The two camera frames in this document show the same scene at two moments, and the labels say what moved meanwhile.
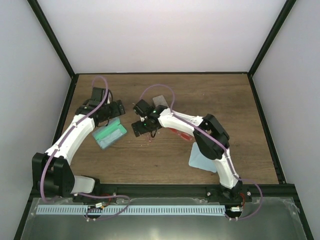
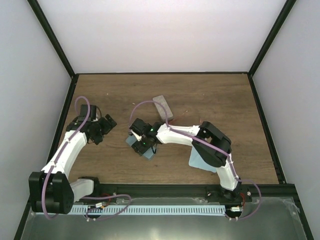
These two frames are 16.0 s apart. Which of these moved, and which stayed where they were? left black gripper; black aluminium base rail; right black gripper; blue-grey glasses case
Moved: left black gripper; right black gripper; blue-grey glasses case
Stayed: black aluminium base rail
